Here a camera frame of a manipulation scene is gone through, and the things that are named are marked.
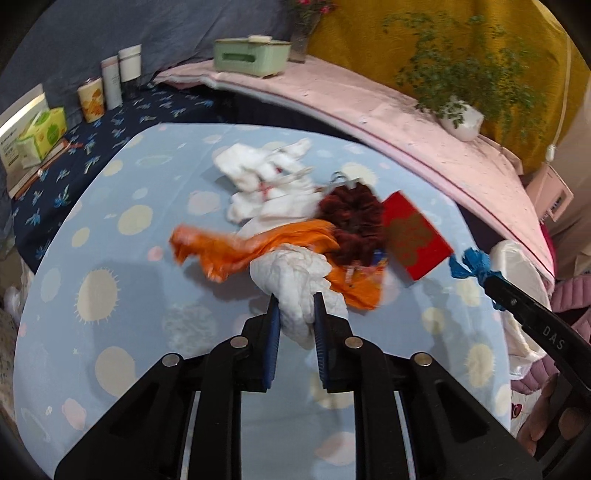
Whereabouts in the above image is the mustard yellow curtain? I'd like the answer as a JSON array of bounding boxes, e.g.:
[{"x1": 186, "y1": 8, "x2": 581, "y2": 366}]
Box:
[{"x1": 307, "y1": 0, "x2": 591, "y2": 172}]

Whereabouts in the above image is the blue plastic scrap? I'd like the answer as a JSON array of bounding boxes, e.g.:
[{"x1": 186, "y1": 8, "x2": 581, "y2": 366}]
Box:
[{"x1": 449, "y1": 248, "x2": 506, "y2": 311}]

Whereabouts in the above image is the mauve puffer jacket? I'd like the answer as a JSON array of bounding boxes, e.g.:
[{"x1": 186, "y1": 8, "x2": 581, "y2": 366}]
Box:
[{"x1": 508, "y1": 276, "x2": 591, "y2": 393}]

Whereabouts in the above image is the thin book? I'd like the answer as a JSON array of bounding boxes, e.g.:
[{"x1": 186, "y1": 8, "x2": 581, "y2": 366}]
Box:
[{"x1": 9, "y1": 138, "x2": 71, "y2": 199}]

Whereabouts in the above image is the green plant in white pot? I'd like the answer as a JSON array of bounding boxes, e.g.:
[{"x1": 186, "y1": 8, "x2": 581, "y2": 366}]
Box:
[{"x1": 382, "y1": 11, "x2": 550, "y2": 141}]

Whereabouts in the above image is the bin with white plastic liner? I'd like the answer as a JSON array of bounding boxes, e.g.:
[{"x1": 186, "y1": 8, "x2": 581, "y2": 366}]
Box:
[{"x1": 489, "y1": 240, "x2": 555, "y2": 380}]

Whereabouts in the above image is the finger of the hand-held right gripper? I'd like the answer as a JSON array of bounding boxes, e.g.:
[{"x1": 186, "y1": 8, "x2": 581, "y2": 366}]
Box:
[{"x1": 482, "y1": 272, "x2": 591, "y2": 394}]

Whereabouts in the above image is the white cardboard box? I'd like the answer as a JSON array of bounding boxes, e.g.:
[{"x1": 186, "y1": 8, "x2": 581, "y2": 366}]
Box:
[{"x1": 0, "y1": 85, "x2": 49, "y2": 174}]

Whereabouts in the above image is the yellow printed canister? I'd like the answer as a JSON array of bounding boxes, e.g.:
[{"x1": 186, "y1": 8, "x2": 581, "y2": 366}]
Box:
[{"x1": 77, "y1": 78, "x2": 105, "y2": 123}]

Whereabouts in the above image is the light green tissue box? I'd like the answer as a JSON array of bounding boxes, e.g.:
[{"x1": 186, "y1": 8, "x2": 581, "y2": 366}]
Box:
[{"x1": 213, "y1": 34, "x2": 293, "y2": 77}]

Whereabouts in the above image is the green tissue pack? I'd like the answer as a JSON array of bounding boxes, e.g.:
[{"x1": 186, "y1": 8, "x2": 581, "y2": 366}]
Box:
[{"x1": 16, "y1": 107, "x2": 68, "y2": 168}]

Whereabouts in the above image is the glass vase with pink flowers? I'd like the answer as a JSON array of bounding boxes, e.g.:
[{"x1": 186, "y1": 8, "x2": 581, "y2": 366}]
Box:
[{"x1": 281, "y1": 0, "x2": 335, "y2": 64}]

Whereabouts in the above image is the red envelope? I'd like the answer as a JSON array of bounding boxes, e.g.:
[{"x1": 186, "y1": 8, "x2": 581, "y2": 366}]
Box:
[{"x1": 382, "y1": 191, "x2": 455, "y2": 281}]

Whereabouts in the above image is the orange plastic bag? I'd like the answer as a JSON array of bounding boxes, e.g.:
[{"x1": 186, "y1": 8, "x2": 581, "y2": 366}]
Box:
[{"x1": 170, "y1": 220, "x2": 386, "y2": 311}]

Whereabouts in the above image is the pink cloth with red stripe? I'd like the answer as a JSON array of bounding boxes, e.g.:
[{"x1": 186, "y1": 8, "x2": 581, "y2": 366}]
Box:
[{"x1": 152, "y1": 60, "x2": 557, "y2": 278}]

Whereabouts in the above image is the white tissue with red marks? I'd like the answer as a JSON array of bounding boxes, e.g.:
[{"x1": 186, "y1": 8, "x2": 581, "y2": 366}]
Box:
[{"x1": 213, "y1": 137, "x2": 325, "y2": 237}]

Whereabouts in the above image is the white canister with dark base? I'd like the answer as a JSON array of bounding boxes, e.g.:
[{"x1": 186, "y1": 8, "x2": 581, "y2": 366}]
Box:
[{"x1": 117, "y1": 45, "x2": 143, "y2": 100}]

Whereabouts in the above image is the navy printed cloth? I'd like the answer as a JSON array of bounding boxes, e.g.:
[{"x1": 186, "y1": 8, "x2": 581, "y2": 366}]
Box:
[{"x1": 11, "y1": 85, "x2": 241, "y2": 273}]

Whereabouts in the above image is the light blue dotted tablecloth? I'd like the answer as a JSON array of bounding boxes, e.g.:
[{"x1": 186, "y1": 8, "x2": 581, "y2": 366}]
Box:
[{"x1": 14, "y1": 122, "x2": 514, "y2": 480}]

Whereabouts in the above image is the pale pink white canister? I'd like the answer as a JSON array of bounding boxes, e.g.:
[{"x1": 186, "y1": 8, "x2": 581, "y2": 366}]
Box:
[{"x1": 100, "y1": 56, "x2": 123, "y2": 110}]

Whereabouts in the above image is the white cable with switch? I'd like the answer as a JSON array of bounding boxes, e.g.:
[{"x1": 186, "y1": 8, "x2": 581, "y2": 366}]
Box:
[{"x1": 545, "y1": 41, "x2": 574, "y2": 163}]

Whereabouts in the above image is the plain white tissue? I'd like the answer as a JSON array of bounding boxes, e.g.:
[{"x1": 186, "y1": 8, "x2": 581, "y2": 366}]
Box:
[{"x1": 249, "y1": 244, "x2": 348, "y2": 350}]

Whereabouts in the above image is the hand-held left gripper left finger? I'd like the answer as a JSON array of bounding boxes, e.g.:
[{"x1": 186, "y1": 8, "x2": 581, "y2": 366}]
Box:
[{"x1": 54, "y1": 295, "x2": 282, "y2": 480}]

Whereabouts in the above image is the blue-grey cloth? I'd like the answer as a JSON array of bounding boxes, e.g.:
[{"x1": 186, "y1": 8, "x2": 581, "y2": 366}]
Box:
[{"x1": 0, "y1": 0, "x2": 296, "y2": 136}]

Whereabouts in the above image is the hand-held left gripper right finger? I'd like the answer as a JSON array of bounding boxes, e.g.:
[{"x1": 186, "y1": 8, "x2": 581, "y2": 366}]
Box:
[{"x1": 313, "y1": 292, "x2": 543, "y2": 480}]

